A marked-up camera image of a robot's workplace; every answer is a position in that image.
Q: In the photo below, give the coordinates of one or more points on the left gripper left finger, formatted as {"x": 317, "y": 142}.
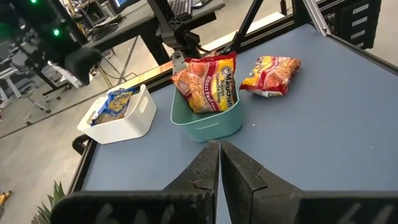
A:
{"x": 192, "y": 193}

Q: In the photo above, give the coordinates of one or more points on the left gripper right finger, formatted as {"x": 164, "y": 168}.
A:
{"x": 248, "y": 193}

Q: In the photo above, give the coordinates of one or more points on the blue Maruchan ramen packet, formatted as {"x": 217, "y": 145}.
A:
{"x": 115, "y": 102}

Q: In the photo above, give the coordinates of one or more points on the red Maruchan ramen packet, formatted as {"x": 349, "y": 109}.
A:
{"x": 182, "y": 84}
{"x": 211, "y": 84}
{"x": 270, "y": 74}

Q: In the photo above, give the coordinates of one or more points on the grey office chair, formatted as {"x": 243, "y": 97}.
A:
{"x": 18, "y": 81}

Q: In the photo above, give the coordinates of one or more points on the teal plastic bin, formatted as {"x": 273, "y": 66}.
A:
{"x": 205, "y": 124}

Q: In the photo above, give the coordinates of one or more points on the monitor with blue screen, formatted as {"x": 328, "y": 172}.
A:
{"x": 124, "y": 3}

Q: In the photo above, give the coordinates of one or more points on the white plastic bin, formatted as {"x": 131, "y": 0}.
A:
{"x": 124, "y": 130}

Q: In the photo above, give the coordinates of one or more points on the black keyboard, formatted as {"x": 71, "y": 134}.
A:
{"x": 180, "y": 7}

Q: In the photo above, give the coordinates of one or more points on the succulent plant in black pot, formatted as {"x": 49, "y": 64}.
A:
{"x": 49, "y": 205}

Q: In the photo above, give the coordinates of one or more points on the silver aluminium bar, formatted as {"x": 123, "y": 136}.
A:
{"x": 317, "y": 15}

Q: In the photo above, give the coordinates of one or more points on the black cabinet with white labels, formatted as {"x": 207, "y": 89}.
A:
{"x": 354, "y": 21}

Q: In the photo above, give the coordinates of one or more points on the black aluminium rig frame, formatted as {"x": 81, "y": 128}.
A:
{"x": 373, "y": 57}

